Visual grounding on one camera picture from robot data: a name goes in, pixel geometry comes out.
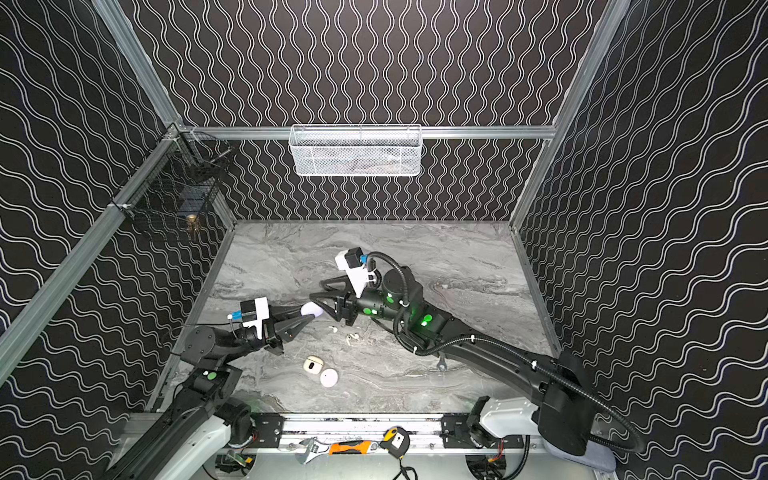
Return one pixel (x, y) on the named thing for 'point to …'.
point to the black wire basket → (171, 191)
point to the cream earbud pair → (356, 336)
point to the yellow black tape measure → (396, 441)
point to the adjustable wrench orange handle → (312, 450)
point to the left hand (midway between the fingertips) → (313, 314)
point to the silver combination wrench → (442, 365)
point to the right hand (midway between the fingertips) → (317, 291)
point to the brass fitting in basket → (191, 223)
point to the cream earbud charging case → (313, 364)
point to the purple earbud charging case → (311, 308)
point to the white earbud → (335, 329)
